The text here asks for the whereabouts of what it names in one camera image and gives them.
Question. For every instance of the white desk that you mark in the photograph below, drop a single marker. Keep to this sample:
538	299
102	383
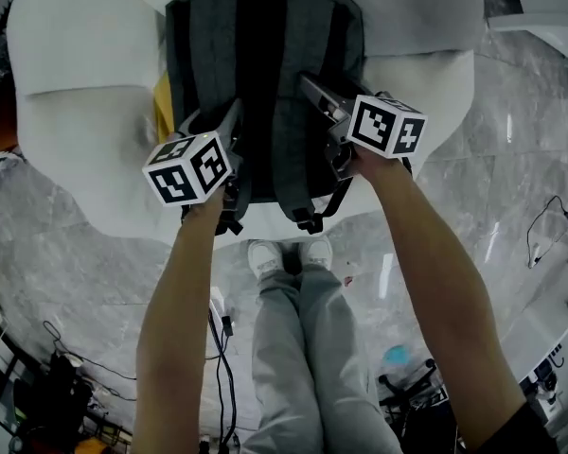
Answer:
544	329

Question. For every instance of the teal round object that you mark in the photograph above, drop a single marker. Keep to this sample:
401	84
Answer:
396	355

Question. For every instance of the person's left white shoe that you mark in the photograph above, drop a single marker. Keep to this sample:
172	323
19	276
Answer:
265	256

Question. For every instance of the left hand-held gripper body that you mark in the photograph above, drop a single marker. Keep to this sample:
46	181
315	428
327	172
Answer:
187	170

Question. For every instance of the person's white shoe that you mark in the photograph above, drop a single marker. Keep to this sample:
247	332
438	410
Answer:
265	256
317	252

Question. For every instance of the black chair base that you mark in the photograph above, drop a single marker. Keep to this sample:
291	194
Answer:
407	388

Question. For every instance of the person's right white shoe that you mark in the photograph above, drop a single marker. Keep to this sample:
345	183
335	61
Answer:
317	252

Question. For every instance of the white sofa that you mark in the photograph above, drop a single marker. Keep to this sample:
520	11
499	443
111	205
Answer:
85	126

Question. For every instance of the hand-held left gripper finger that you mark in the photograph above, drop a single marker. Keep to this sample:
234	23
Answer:
188	123
231	118

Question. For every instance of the person's left forearm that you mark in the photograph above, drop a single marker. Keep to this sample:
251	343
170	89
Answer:
180	324

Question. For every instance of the person's right forearm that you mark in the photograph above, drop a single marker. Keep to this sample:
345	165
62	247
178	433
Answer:
431	277

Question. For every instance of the person in black shirt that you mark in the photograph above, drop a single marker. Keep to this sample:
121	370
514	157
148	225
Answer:
525	435

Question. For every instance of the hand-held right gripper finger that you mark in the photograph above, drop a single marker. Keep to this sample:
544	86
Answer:
319	90

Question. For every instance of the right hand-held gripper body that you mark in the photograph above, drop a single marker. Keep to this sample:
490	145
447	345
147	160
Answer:
383	128

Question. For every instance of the black equipment pile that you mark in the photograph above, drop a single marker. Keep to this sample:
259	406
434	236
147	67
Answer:
52	395

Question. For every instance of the grey backpack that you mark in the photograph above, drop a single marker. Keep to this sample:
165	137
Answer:
218	40

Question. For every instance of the person's grey trousers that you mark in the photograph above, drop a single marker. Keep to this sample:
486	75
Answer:
312	371

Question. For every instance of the yellow cloth item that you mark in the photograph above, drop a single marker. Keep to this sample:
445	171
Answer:
162	107

